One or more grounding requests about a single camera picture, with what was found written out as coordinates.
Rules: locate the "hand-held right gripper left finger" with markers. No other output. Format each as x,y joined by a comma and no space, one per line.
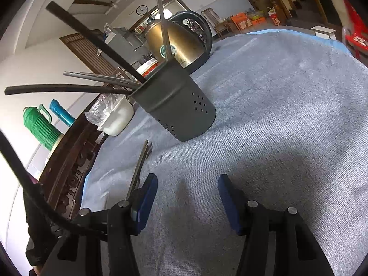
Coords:
143,207

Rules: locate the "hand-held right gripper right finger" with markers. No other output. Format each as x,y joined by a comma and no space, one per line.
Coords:
230,207

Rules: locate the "grey perforated utensil holder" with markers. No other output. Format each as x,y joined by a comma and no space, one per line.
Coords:
178,106

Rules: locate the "black chopstick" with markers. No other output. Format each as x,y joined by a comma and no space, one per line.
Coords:
57,88
86,34

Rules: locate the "person's left forearm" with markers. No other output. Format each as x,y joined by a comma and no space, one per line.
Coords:
36,244

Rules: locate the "carved wooden sideboard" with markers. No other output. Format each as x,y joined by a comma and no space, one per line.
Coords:
72,164

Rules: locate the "white plastic bowl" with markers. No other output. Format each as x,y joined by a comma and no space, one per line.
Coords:
118,123

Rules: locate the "clear plastic bag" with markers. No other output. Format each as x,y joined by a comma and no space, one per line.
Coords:
100,109

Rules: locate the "blue thermos flask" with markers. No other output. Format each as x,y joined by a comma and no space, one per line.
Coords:
61,112

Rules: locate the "green thermos flask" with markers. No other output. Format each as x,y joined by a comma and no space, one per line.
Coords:
40,126

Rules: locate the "red and white bowl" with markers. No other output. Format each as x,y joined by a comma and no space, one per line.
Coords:
146,67

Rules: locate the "grey refrigerator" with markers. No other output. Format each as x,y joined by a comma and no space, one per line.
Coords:
123,43

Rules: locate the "brown wooden door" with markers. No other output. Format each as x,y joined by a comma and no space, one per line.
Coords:
83,52

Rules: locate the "gold electric kettle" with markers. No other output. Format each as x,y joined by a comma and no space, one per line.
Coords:
187,43

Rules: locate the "orange cardboard box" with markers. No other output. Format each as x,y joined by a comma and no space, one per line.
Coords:
241,21

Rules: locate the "wooden chair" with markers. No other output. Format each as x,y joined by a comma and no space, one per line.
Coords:
214,20

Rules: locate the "red and white box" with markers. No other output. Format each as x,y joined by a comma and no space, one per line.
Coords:
274,17

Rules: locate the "light blue under cloth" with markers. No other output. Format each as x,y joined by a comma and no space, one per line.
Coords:
342,46

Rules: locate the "white step stool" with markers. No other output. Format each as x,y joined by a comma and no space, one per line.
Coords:
323,31

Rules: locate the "red plastic chair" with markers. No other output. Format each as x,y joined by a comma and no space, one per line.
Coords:
356,34

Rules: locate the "beige panel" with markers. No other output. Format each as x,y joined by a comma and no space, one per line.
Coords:
335,3

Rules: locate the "round wall clock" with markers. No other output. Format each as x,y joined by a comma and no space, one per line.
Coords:
141,10

